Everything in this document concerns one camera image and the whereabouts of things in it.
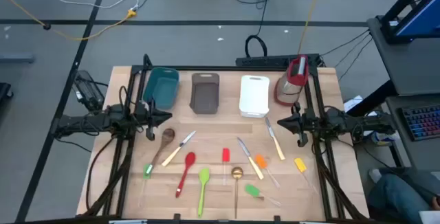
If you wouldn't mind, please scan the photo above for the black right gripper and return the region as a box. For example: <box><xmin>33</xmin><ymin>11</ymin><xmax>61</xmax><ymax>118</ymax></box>
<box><xmin>276</xmin><ymin>102</ymin><xmax>324</xmax><ymax>148</ymax></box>

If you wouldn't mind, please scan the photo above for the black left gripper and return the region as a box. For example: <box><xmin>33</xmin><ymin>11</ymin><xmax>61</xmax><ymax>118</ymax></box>
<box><xmin>135</xmin><ymin>98</ymin><xmax>173</xmax><ymax>142</ymax></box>

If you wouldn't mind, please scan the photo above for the brown wooden spoon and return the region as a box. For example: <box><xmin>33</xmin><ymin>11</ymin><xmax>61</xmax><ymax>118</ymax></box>
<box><xmin>149</xmin><ymin>128</ymin><xmax>176</xmax><ymax>168</ymax></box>

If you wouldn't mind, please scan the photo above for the cream-handled table knife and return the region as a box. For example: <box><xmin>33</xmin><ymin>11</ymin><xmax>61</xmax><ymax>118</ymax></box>
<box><xmin>264</xmin><ymin>116</ymin><xmax>286</xmax><ymax>161</ymax></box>
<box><xmin>236</xmin><ymin>137</ymin><xmax>265</xmax><ymax>181</ymax></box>
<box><xmin>161</xmin><ymin>130</ymin><xmax>197</xmax><ymax>168</ymax></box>

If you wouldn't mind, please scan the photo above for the yellow spatula clear handle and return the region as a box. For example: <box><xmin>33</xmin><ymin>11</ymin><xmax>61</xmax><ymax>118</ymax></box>
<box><xmin>294</xmin><ymin>157</ymin><xmax>320</xmax><ymax>196</ymax></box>

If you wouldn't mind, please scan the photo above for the orange spatula clear handle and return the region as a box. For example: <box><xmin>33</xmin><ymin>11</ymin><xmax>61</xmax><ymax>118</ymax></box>
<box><xmin>254</xmin><ymin>153</ymin><xmax>281</xmax><ymax>189</ymax></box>

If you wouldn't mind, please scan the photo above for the red silicone spoon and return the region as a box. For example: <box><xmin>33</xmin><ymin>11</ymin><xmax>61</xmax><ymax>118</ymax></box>
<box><xmin>175</xmin><ymin>151</ymin><xmax>197</xmax><ymax>199</ymax></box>

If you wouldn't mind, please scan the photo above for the green spatula clear handle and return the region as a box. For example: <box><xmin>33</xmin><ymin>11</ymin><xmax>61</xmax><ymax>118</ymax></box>
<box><xmin>244</xmin><ymin>183</ymin><xmax>283</xmax><ymax>208</ymax></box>
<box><xmin>138</xmin><ymin>163</ymin><xmax>153</xmax><ymax>208</ymax></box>

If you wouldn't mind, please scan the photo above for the red spatula clear handle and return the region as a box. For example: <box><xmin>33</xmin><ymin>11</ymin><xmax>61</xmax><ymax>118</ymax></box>
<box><xmin>221</xmin><ymin>147</ymin><xmax>231</xmax><ymax>186</ymax></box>

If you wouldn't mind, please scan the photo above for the lime green silicone spoon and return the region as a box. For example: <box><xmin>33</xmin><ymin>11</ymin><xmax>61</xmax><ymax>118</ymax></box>
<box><xmin>197</xmin><ymin>167</ymin><xmax>211</xmax><ymax>219</ymax></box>

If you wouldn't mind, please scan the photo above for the gold metal spoon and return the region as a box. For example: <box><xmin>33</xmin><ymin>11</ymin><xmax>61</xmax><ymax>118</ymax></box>
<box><xmin>230</xmin><ymin>166</ymin><xmax>244</xmax><ymax>220</ymax></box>

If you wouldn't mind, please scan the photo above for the teal plastic bin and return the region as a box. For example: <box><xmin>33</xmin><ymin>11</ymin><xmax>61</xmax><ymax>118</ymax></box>
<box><xmin>142</xmin><ymin>67</ymin><xmax>180</xmax><ymax>111</ymax></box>

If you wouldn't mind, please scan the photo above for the red and grey container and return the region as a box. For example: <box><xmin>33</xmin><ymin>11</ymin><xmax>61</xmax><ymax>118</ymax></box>
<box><xmin>274</xmin><ymin>54</ymin><xmax>310</xmax><ymax>107</ymax></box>

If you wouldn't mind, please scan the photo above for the white plastic bin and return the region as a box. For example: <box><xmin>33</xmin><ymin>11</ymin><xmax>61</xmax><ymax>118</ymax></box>
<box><xmin>239</xmin><ymin>74</ymin><xmax>270</xmax><ymax>119</ymax></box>

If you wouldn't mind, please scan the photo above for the white paper sheet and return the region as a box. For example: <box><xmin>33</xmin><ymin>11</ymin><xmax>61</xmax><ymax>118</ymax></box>
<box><xmin>343</xmin><ymin>95</ymin><xmax>364</xmax><ymax>113</ymax></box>

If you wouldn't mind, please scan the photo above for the black power strip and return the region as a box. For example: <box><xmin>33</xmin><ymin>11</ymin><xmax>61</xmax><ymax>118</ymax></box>
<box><xmin>235</xmin><ymin>53</ymin><xmax>322</xmax><ymax>68</ymax></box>

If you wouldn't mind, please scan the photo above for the black mesh power supply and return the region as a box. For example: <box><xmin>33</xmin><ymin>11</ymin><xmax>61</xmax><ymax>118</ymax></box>
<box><xmin>72</xmin><ymin>69</ymin><xmax>106</xmax><ymax>112</ymax></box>

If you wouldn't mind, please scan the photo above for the white bottle blue yellow label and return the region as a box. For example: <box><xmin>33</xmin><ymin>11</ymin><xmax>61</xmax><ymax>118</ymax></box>
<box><xmin>373</xmin><ymin>130</ymin><xmax>399</xmax><ymax>146</ymax></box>

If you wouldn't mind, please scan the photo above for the grey monitor desk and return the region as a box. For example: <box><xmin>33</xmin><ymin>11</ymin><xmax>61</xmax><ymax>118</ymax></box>
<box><xmin>366</xmin><ymin>16</ymin><xmax>440</xmax><ymax>96</ymax></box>

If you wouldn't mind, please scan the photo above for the person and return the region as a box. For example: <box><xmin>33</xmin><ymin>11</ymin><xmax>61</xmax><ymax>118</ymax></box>
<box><xmin>366</xmin><ymin>167</ymin><xmax>440</xmax><ymax>224</ymax></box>

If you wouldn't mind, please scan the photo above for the backlit computer keyboard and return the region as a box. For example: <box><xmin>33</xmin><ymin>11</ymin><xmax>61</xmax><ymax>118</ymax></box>
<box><xmin>401</xmin><ymin>104</ymin><xmax>440</xmax><ymax>142</ymax></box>

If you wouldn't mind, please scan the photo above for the grey keyboard desk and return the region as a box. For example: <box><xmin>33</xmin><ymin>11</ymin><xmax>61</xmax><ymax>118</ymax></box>
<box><xmin>384</xmin><ymin>95</ymin><xmax>440</xmax><ymax>173</ymax></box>

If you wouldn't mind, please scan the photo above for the grey metal floor foot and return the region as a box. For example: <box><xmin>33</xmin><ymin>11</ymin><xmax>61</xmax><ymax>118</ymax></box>
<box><xmin>0</xmin><ymin>52</ymin><xmax>35</xmax><ymax>64</ymax></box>

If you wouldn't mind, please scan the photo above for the black equipment foot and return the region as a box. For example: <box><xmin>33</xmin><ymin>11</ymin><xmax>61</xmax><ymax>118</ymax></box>
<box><xmin>0</xmin><ymin>82</ymin><xmax>14</xmax><ymax>101</ymax></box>

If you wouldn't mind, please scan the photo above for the black monitor stand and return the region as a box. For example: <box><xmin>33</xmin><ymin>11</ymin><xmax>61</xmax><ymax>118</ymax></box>
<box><xmin>379</xmin><ymin>0</ymin><xmax>436</xmax><ymax>45</ymax></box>

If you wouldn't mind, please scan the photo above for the blue-screen computer monitor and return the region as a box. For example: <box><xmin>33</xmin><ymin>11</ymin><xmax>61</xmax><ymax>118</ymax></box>
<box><xmin>393</xmin><ymin>0</ymin><xmax>440</xmax><ymax>39</ymax></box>

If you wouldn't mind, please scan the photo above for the black aluminium table frame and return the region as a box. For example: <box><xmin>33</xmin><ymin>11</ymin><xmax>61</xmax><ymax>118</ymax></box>
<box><xmin>82</xmin><ymin>54</ymin><xmax>371</xmax><ymax>223</ymax></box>

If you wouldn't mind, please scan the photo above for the black looped cable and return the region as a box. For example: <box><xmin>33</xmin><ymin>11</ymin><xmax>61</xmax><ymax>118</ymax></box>
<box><xmin>244</xmin><ymin>0</ymin><xmax>274</xmax><ymax>58</ymax></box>

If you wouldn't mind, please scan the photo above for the yellow floor cable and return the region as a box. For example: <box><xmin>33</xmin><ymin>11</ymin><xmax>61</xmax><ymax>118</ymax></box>
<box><xmin>0</xmin><ymin>0</ymin><xmax>138</xmax><ymax>42</ymax></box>

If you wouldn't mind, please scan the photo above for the yellow hanging cable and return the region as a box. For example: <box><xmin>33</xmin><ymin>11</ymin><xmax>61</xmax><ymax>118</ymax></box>
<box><xmin>297</xmin><ymin>0</ymin><xmax>326</xmax><ymax>56</ymax></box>

